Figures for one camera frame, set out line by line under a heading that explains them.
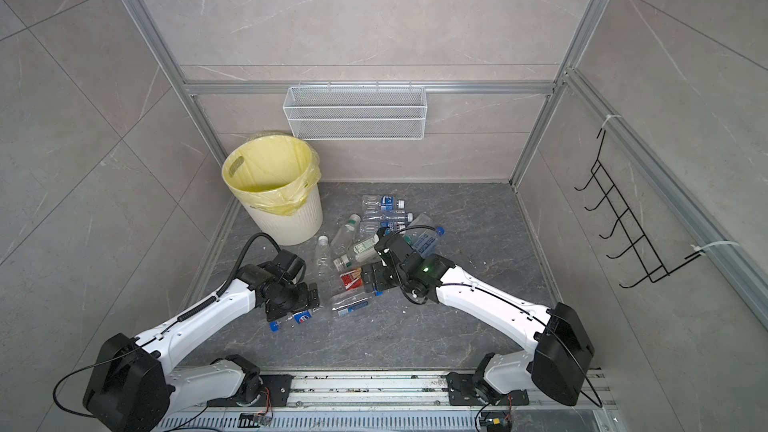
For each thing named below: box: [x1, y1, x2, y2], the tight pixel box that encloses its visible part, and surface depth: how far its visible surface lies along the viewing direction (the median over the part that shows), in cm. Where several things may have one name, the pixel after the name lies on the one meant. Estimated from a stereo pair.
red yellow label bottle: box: [340, 268, 363, 291], surface depth 90 cm
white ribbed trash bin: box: [222, 134, 324, 246], surface depth 94 cm
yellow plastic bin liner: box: [222, 135, 322, 217], surface depth 94 cm
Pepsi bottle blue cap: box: [269, 310, 312, 332], surface depth 83 cm
